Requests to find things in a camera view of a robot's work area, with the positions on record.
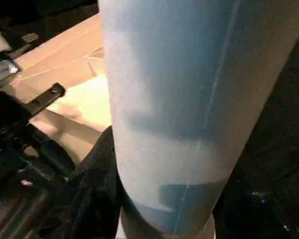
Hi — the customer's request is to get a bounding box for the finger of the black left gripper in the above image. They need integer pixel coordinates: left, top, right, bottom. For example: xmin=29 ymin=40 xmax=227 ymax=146
xmin=0 ymin=83 xmax=66 ymax=130

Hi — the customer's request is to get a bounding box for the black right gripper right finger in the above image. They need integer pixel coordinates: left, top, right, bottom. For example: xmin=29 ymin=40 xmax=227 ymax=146
xmin=214 ymin=139 xmax=299 ymax=239

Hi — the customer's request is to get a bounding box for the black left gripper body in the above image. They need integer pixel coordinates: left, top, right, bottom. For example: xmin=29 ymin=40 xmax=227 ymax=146
xmin=0 ymin=124 xmax=75 ymax=192

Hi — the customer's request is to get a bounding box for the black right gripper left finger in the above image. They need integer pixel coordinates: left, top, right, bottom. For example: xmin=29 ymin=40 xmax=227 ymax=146
xmin=39 ymin=125 xmax=123 ymax=239

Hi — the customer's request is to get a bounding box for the white plastic table top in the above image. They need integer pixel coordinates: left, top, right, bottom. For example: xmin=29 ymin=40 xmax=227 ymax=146
xmin=13 ymin=11 xmax=115 ymax=161

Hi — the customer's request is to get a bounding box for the white plastic table leg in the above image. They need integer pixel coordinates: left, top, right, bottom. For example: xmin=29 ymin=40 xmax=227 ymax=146
xmin=97 ymin=0 xmax=299 ymax=239

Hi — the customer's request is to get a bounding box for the black mat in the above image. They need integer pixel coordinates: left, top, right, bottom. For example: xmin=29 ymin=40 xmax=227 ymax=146
xmin=0 ymin=0 xmax=299 ymax=239

